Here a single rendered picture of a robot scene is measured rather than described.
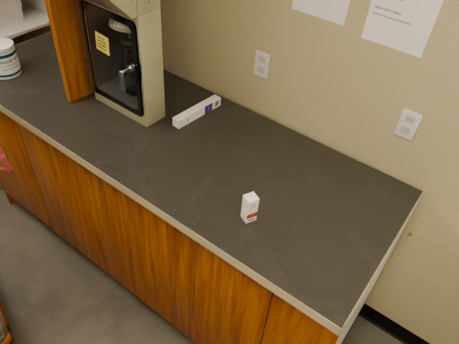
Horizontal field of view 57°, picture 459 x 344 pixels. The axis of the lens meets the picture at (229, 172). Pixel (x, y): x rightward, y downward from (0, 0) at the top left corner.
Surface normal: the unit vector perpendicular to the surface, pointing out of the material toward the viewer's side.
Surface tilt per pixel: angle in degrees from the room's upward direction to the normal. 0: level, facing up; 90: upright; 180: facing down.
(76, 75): 90
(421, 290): 90
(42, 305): 0
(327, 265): 0
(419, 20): 90
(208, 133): 0
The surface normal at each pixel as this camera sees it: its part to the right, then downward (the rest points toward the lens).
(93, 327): 0.07, -0.73
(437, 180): -0.60, 0.51
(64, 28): 0.80, 0.44
